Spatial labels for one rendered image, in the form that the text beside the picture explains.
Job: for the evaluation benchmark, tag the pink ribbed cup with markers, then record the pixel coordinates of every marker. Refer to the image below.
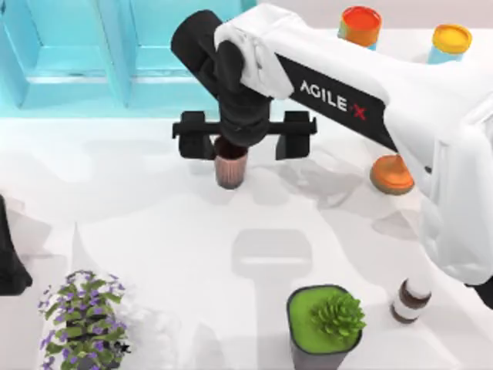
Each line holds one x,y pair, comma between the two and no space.
230,173

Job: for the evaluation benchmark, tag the orange round coaster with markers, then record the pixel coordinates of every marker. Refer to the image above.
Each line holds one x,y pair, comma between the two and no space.
391,175

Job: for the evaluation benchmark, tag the orange topped blue can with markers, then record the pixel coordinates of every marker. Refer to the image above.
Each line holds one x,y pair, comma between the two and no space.
360,23

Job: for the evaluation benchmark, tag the light blue rack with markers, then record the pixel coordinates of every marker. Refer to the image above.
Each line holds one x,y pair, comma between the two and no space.
73,58

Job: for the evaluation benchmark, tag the green succulent in dark pot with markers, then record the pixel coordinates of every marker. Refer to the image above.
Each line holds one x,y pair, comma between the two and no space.
327,323

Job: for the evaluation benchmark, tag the yellow topped blue can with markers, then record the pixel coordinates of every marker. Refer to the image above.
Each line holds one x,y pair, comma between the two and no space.
450,40

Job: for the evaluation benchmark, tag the brown and white bottle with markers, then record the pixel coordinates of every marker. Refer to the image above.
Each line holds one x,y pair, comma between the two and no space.
409,304

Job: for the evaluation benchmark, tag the purple flowering potted plant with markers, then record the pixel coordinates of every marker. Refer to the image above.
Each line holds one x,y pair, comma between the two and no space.
82,320

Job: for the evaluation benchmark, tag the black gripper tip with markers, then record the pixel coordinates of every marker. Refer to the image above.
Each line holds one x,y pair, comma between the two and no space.
11,246

